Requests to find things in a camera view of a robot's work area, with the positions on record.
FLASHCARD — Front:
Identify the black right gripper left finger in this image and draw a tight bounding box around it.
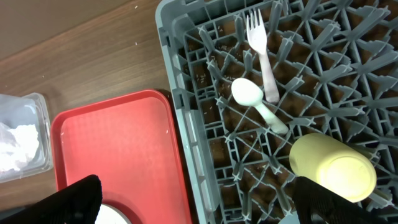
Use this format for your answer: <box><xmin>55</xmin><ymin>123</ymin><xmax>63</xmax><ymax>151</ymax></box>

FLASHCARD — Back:
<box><xmin>1</xmin><ymin>175</ymin><xmax>103</xmax><ymax>224</ymax></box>

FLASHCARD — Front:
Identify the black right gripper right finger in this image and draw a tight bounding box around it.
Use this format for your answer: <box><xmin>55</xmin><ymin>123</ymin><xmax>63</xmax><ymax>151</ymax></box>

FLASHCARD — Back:
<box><xmin>292</xmin><ymin>177</ymin><xmax>388</xmax><ymax>224</ymax></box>

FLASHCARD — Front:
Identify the light blue plate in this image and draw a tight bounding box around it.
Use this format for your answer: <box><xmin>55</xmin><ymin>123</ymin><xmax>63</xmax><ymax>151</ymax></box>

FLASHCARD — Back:
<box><xmin>95</xmin><ymin>204</ymin><xmax>131</xmax><ymax>224</ymax></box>

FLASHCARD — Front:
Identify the yellow cup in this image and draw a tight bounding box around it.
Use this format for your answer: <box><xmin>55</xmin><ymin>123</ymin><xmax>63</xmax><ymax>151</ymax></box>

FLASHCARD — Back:
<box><xmin>289</xmin><ymin>133</ymin><xmax>377</xmax><ymax>203</ymax></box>

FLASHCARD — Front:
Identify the white napkin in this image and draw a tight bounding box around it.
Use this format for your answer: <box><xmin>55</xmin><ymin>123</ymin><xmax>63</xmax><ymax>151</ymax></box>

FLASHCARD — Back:
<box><xmin>1</xmin><ymin>123</ymin><xmax>40</xmax><ymax>172</ymax></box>

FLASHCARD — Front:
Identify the white plastic spoon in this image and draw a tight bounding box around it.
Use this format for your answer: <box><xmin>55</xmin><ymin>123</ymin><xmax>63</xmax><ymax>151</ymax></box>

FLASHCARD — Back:
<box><xmin>231</xmin><ymin>78</ymin><xmax>289</xmax><ymax>134</ymax></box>

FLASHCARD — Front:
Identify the white plastic fork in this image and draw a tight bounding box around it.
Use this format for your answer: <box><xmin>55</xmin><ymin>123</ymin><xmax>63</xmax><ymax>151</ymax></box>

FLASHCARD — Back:
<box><xmin>246</xmin><ymin>9</ymin><xmax>280</xmax><ymax>103</ymax></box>

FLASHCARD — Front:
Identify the grey dishwasher rack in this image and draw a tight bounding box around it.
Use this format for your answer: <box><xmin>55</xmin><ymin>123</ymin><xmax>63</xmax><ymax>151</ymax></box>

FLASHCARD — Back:
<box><xmin>155</xmin><ymin>0</ymin><xmax>397</xmax><ymax>223</ymax></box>

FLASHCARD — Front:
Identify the clear plastic bin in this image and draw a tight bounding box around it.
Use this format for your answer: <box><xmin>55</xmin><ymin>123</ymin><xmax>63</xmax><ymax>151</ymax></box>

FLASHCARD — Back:
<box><xmin>1</xmin><ymin>93</ymin><xmax>53</xmax><ymax>183</ymax></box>

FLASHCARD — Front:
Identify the red serving tray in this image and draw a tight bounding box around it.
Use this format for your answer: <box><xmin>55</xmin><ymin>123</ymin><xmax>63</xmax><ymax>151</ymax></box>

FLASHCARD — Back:
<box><xmin>50</xmin><ymin>90</ymin><xmax>192</xmax><ymax>224</ymax></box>

